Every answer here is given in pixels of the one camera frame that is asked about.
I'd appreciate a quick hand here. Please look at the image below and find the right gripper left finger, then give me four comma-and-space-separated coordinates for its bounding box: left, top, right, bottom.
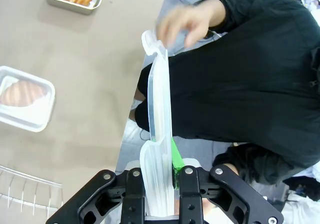
46, 167, 146, 224

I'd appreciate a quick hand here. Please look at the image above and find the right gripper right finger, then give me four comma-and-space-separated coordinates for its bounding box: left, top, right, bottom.
171, 137, 285, 224

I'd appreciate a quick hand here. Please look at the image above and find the clear plastic snap lid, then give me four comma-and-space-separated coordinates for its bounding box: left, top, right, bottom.
0, 65, 56, 125
139, 30, 176, 217

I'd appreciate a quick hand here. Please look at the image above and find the person's right forearm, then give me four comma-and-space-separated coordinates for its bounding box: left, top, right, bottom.
207, 0, 253, 32

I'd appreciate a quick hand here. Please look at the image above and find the person's right hand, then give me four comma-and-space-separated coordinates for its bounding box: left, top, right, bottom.
156, 0, 218, 48

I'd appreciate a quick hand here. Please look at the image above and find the person in black shirt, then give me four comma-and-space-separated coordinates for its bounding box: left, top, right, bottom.
134, 0, 320, 184

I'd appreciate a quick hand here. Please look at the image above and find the metal wire rack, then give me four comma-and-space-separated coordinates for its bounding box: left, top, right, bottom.
0, 165, 63, 209

